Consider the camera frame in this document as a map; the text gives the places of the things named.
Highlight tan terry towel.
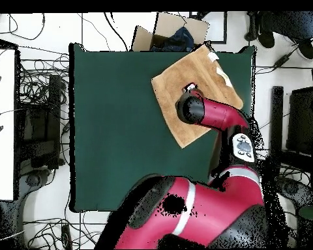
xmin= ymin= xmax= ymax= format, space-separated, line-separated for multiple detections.
xmin=151 ymin=44 xmax=244 ymax=149

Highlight black power adapter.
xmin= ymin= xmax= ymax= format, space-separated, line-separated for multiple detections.
xmin=273 ymin=53 xmax=293 ymax=71

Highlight person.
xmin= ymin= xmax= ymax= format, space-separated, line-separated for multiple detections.
xmin=244 ymin=11 xmax=313 ymax=60

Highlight black bulky floor device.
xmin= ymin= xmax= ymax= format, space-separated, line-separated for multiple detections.
xmin=276 ymin=176 xmax=313 ymax=209

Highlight black power strip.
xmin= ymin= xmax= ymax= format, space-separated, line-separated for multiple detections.
xmin=60 ymin=224 xmax=73 ymax=249

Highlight dark green tablecloth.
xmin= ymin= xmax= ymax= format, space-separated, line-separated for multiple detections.
xmin=68 ymin=42 xmax=256 ymax=213

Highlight small black round device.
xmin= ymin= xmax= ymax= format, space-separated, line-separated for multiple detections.
xmin=25 ymin=173 xmax=42 ymax=188

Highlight dark blue jeans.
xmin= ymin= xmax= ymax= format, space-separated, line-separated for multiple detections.
xmin=149 ymin=26 xmax=196 ymax=52

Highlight black upright bar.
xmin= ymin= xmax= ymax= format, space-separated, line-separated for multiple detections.
xmin=269 ymin=85 xmax=284 ymax=157

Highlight brown cardboard box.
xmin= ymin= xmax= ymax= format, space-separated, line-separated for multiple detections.
xmin=131 ymin=12 xmax=211 ymax=53

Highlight white desk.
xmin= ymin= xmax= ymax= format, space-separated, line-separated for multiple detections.
xmin=0 ymin=48 xmax=16 ymax=201

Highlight black flat panel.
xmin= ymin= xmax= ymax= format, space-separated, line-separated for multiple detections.
xmin=285 ymin=87 xmax=313 ymax=157

